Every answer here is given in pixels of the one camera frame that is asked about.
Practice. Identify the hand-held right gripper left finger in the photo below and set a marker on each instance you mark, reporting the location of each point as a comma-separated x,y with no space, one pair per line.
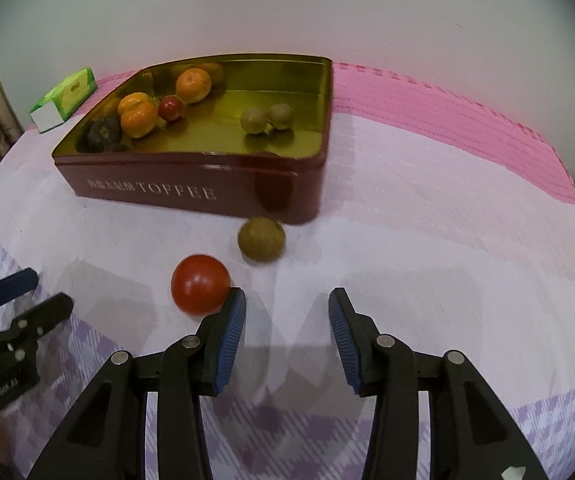
230,340

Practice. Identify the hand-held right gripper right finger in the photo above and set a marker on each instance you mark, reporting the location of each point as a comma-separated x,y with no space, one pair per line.
345,345

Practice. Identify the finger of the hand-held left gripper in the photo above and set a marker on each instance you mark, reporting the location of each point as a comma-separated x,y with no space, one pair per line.
14,282
47,312

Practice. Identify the large red tomato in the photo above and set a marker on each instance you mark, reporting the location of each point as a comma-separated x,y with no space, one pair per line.
201,284

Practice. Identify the round brown fruit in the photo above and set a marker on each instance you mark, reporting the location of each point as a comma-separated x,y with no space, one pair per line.
261,239
281,115
253,120

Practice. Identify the red tin box gold inside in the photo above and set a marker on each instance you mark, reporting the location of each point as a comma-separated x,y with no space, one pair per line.
192,195

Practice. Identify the large dark brown fruit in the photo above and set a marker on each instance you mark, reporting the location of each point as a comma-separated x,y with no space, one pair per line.
102,132

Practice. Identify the orange mandarin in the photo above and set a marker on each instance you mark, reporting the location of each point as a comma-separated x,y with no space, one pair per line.
140,121
192,85
133,99

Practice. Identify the small red tomato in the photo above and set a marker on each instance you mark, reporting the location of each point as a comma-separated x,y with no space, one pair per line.
171,108

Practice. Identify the pink and white tablecloth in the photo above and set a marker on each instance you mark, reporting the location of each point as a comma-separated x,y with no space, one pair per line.
417,210

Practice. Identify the green tissue pack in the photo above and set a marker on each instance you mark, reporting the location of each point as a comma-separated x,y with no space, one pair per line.
64,95

